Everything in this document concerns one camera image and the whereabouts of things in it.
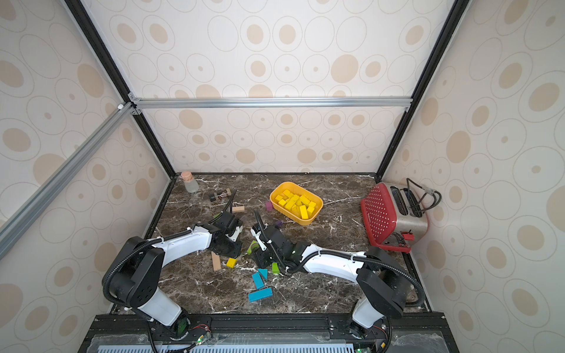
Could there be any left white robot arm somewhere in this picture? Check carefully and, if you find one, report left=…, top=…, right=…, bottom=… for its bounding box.
left=102, top=192, right=243, bottom=339

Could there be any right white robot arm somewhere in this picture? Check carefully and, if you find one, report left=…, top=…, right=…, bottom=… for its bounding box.
left=251, top=210, right=425, bottom=338

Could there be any green rainbow arch block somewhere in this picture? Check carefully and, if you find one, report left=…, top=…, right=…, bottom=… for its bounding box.
left=247, top=241, right=260, bottom=254

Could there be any small teal triangle block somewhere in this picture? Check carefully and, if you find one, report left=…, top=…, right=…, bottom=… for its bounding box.
left=257, top=269, right=268, bottom=282

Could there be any natural wood long block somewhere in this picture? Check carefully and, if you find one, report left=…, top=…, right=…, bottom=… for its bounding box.
left=211, top=252, right=222, bottom=272

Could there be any teal parallelogram block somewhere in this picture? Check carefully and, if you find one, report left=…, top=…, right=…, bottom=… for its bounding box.
left=252, top=273, right=265, bottom=290

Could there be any teal long block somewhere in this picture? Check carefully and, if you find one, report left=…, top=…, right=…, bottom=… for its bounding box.
left=248, top=288, right=273, bottom=302

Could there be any yellow plastic bowl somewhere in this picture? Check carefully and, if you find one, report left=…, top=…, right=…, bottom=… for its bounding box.
left=269, top=182, right=324, bottom=226

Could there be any small bottle pink cap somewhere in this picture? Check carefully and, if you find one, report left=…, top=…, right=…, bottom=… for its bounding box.
left=180, top=171, right=200, bottom=194

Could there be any aluminium crossbar rear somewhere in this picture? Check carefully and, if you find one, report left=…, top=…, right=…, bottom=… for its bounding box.
left=133, top=96, right=412, bottom=109

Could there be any aluminium crossbar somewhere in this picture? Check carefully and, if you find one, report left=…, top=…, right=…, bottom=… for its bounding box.
left=1, top=102, right=133, bottom=257
left=133, top=96, right=412, bottom=109

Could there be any silver toaster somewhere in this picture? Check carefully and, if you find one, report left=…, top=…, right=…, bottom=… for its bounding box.
left=385, top=183, right=429, bottom=246

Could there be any aluminium crossbar left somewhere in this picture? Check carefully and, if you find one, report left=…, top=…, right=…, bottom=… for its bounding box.
left=1, top=102, right=133, bottom=257

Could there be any black toaster cable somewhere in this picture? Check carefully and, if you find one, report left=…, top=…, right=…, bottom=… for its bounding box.
left=405, top=177, right=443, bottom=213

